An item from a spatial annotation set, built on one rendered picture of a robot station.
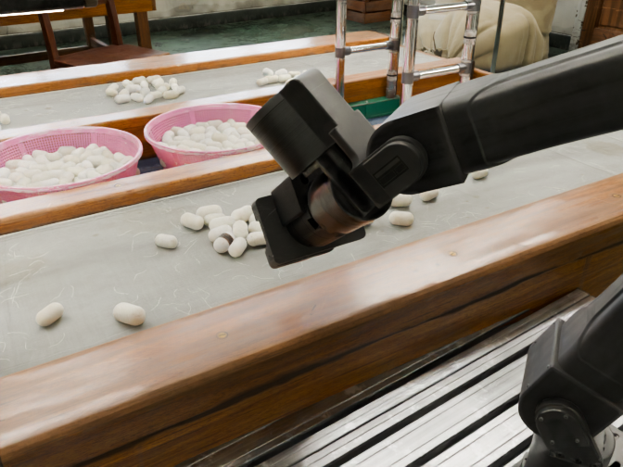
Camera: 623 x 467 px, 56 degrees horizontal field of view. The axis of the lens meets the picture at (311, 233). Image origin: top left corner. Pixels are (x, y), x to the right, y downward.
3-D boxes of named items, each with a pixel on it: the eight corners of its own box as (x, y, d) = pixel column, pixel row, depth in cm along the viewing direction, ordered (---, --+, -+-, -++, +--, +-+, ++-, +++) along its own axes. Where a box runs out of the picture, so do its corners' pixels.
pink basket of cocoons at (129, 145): (181, 198, 104) (174, 148, 99) (41, 262, 86) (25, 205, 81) (94, 161, 118) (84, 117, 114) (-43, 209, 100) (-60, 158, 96)
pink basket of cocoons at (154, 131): (313, 182, 110) (313, 133, 105) (177, 215, 99) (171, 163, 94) (253, 137, 130) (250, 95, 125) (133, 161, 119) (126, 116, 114)
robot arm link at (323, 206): (280, 190, 50) (311, 163, 44) (323, 153, 53) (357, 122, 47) (333, 249, 51) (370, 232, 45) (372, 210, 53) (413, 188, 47)
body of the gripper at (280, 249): (247, 204, 56) (273, 180, 49) (337, 181, 60) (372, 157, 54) (269, 269, 55) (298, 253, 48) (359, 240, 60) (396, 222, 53)
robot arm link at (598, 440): (538, 403, 45) (619, 427, 43) (548, 334, 52) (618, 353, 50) (523, 459, 48) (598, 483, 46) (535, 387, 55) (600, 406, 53)
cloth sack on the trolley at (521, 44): (549, 69, 358) (563, 4, 339) (468, 90, 321) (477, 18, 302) (477, 52, 398) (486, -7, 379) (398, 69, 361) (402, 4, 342)
